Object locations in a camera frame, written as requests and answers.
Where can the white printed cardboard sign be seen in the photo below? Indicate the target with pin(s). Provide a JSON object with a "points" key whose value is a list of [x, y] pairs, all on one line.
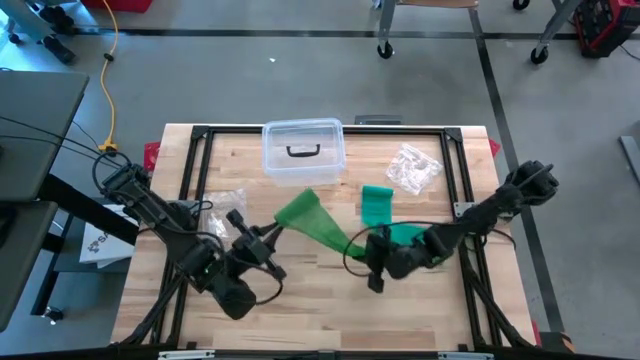
{"points": [[102, 250]]}

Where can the dark green elastic bandage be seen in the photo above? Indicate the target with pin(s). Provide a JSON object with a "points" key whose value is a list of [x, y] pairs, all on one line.
{"points": [[310, 215]]}

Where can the flat clear plastic bag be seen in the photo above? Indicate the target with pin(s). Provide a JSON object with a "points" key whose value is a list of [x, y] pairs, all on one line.
{"points": [[225, 200]]}

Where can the silver edge bracket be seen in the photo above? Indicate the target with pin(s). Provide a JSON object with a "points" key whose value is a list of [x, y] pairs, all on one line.
{"points": [[465, 356], [185, 355]]}

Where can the grey metal bracket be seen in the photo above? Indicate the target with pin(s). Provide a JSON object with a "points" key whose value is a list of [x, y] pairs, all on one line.
{"points": [[377, 120]]}

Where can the red and black crate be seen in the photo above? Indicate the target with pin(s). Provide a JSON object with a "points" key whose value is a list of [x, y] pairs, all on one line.
{"points": [[605, 25]]}

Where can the crumpled clear plastic bag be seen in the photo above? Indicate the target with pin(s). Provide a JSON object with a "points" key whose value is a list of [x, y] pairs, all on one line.
{"points": [[412, 167]]}

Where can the small black caster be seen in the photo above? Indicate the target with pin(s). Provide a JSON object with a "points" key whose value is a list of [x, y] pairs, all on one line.
{"points": [[54, 314]]}

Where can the grey metal bar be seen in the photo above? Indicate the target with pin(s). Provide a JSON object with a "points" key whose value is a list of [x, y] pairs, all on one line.
{"points": [[631, 155]]}

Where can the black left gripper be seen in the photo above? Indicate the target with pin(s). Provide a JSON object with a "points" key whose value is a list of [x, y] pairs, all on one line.
{"points": [[252, 250]]}

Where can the black caster wheel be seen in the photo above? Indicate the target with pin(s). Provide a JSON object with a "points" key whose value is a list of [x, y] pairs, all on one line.
{"points": [[520, 4]]}

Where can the teal elastic bandage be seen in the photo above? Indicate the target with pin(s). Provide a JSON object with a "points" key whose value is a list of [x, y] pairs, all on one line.
{"points": [[377, 205]]}

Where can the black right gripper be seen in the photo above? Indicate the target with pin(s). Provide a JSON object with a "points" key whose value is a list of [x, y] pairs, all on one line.
{"points": [[400, 260]]}

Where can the clear plastic storage box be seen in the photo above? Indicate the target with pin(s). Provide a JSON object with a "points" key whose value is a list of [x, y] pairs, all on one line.
{"points": [[280, 172]]}

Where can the grey cart leg with caster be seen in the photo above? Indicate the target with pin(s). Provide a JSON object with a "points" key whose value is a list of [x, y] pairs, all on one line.
{"points": [[539, 55], [385, 50]]}

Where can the silver mounting plate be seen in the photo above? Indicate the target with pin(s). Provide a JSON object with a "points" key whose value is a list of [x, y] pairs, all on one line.
{"points": [[462, 208], [187, 204]]}

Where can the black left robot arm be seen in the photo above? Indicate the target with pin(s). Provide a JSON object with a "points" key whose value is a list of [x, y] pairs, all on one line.
{"points": [[165, 220]]}

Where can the black office chair base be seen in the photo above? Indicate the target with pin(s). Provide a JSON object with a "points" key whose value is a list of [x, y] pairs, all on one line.
{"points": [[59, 47]]}

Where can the red plastic bin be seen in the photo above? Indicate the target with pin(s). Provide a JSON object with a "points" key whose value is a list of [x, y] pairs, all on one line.
{"points": [[120, 5]]}

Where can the red tag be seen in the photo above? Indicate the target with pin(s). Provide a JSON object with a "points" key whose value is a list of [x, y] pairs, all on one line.
{"points": [[151, 156], [494, 148]]}

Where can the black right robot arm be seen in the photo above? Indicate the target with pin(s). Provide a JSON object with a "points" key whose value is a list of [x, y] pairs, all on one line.
{"points": [[480, 215]]}

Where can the black desk support beam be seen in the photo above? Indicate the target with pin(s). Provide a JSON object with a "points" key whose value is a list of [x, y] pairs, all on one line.
{"points": [[75, 200]]}

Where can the dark grey desk top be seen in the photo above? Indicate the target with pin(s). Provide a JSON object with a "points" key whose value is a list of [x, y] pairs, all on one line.
{"points": [[20, 240], [35, 125]]}

